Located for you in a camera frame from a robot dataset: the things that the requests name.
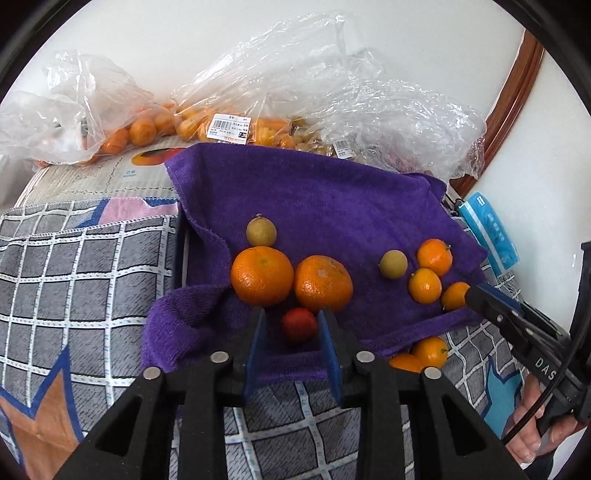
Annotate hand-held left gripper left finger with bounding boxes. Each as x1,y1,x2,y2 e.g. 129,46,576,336
54,306,267,480

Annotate person's right hand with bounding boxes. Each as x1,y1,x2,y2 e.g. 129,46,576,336
510,374,583,464

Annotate small red fruit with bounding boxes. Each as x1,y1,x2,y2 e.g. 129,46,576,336
283,308,319,344

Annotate blue tissue packet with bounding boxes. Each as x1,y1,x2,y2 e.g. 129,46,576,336
458,191,519,276

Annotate printed paper sheet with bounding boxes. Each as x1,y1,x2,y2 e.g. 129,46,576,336
16,143,191,208

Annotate brown wooden door frame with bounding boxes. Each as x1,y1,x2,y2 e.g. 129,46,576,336
450,34,546,195

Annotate crumpled clear plastic bag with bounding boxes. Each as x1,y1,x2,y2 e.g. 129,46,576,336
318,78,489,182

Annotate large orange with pale marks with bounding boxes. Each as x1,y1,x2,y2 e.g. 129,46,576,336
294,255,354,313

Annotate purple towel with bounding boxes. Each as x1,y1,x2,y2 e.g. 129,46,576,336
141,142,490,384

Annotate small orange with stem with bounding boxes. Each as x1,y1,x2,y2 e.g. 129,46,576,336
417,239,453,278

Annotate small yellow round fruit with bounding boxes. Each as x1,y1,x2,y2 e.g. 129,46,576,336
379,250,408,280

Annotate clear plastic bag of mandarins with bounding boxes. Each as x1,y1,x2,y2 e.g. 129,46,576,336
0,50,182,168

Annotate large mandarin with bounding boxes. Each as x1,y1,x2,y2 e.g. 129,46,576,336
230,246,295,308

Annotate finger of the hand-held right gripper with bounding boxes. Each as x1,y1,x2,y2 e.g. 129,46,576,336
464,284,555,366
478,284,571,344

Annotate yellow-green round fruit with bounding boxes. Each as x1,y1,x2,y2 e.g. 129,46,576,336
246,215,278,247

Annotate grey checked star blanket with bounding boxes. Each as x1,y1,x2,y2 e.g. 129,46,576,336
0,196,527,480

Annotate clear plastic bag of oranges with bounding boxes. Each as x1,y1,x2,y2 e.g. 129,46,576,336
170,13,386,155

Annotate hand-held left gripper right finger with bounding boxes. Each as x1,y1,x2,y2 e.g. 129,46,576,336
318,307,529,480

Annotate black cable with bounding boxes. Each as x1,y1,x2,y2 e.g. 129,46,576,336
501,318,583,446

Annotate medium orange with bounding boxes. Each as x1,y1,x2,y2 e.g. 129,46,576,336
408,268,443,304

